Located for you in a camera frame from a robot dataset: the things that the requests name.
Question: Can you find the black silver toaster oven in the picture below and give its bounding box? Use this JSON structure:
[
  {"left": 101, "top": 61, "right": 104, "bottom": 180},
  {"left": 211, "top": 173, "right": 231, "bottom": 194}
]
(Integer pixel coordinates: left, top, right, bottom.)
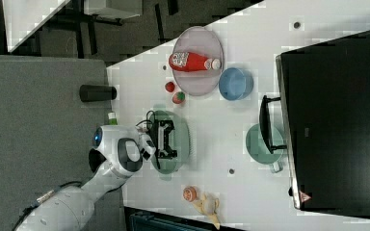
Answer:
[{"left": 259, "top": 30, "right": 370, "bottom": 218}]

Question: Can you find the red ketchup bottle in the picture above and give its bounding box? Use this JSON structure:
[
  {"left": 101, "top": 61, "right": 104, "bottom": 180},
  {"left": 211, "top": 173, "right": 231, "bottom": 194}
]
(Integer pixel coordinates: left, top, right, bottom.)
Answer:
[{"left": 169, "top": 52, "right": 222, "bottom": 72}]

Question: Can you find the red toy strawberry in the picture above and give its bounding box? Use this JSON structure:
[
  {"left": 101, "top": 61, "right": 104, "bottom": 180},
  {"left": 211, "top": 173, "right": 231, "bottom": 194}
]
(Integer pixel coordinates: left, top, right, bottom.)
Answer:
[{"left": 165, "top": 82, "right": 175, "bottom": 92}]

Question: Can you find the green bottle white cap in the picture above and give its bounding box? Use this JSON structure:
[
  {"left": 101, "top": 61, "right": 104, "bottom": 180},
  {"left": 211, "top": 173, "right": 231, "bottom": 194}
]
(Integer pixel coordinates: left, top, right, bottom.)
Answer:
[{"left": 108, "top": 112, "right": 118, "bottom": 125}]

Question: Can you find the toy orange half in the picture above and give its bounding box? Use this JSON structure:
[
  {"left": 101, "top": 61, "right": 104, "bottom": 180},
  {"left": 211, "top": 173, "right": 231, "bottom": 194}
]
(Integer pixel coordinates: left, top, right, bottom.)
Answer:
[{"left": 183, "top": 187, "right": 198, "bottom": 202}]

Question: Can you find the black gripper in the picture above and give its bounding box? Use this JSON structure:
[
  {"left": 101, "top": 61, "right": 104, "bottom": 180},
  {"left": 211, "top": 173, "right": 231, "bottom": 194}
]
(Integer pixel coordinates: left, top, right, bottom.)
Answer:
[{"left": 155, "top": 120, "right": 177, "bottom": 159}]

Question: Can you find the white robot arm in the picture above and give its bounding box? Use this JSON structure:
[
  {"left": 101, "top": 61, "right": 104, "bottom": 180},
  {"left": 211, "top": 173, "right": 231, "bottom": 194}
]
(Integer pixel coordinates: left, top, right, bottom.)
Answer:
[{"left": 13, "top": 119, "right": 174, "bottom": 231}]

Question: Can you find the toy peeled banana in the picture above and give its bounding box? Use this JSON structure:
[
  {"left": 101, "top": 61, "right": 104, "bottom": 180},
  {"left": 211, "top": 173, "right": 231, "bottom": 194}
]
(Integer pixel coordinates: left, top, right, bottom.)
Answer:
[{"left": 193, "top": 193, "right": 221, "bottom": 230}]

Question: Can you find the pink toy strawberry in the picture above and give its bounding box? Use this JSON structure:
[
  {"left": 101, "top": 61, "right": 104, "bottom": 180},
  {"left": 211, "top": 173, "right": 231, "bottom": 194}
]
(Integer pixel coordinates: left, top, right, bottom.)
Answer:
[{"left": 172, "top": 91, "right": 185, "bottom": 104}]

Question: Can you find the mint green mug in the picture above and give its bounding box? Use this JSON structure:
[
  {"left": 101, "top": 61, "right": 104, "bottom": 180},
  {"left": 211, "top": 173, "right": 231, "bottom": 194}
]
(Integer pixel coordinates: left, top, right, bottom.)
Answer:
[{"left": 245, "top": 124, "right": 284, "bottom": 173}]

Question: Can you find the grey round plate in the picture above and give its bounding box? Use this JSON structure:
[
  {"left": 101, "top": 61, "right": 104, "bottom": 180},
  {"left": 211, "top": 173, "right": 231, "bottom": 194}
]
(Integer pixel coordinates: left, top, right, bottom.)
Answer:
[{"left": 172, "top": 26, "right": 224, "bottom": 96}]

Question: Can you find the dark grey cup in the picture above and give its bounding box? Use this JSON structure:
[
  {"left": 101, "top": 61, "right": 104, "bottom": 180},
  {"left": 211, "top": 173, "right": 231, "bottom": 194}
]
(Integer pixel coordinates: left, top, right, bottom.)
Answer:
[{"left": 79, "top": 85, "right": 118, "bottom": 102}]

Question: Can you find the blue plastic cup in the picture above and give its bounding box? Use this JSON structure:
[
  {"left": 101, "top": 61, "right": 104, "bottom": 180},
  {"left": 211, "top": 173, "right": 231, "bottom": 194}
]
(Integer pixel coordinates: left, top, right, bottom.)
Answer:
[{"left": 219, "top": 67, "right": 253, "bottom": 101}]

